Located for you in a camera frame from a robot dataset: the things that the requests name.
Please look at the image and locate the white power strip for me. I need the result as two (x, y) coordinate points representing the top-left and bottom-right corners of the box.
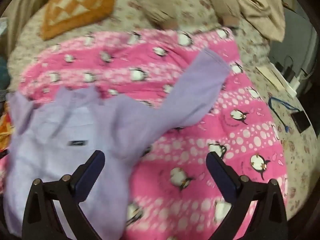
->
(269, 62), (298, 97)

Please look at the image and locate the orange yellow cloth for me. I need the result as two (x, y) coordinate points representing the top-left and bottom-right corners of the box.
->
(0, 112), (13, 151)

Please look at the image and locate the beige curtain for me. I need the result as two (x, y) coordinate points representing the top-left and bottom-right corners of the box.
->
(0, 0), (50, 55)

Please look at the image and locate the blue lanyard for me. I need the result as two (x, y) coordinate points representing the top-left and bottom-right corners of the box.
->
(268, 96), (300, 133)

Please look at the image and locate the blue plastic bag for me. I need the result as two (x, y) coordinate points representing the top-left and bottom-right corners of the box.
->
(0, 57), (10, 86)

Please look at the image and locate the floral bed sheet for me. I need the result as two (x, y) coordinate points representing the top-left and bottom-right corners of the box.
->
(6, 0), (319, 220)

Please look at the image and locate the lavender jacket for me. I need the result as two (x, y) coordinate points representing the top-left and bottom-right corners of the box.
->
(5, 47), (232, 240)

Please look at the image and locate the black charger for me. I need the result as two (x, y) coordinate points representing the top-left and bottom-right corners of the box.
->
(276, 56), (296, 80)

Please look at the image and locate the black card holder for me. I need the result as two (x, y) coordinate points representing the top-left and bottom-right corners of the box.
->
(290, 111), (312, 134)

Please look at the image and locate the pink penguin print blanket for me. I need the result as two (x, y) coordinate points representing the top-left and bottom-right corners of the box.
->
(0, 27), (288, 240)

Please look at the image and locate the beige jacket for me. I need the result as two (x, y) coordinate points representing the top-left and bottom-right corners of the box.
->
(139, 0), (241, 30)

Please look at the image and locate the white charger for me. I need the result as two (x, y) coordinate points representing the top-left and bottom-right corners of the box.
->
(291, 69), (310, 88)

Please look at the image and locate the orange checkered plush mat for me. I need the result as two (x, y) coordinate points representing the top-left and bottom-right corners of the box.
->
(40, 0), (119, 41)

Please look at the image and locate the beige paper booklet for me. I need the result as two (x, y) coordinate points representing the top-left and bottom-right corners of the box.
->
(255, 66), (285, 91)

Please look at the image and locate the light beige cloth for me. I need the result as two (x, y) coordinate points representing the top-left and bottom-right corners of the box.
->
(224, 0), (287, 42)

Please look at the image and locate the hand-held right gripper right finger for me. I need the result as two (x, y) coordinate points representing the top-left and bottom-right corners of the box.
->
(205, 151), (288, 240)

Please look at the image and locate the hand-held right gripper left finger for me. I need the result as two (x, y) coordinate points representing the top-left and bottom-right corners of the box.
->
(22, 150), (106, 240)

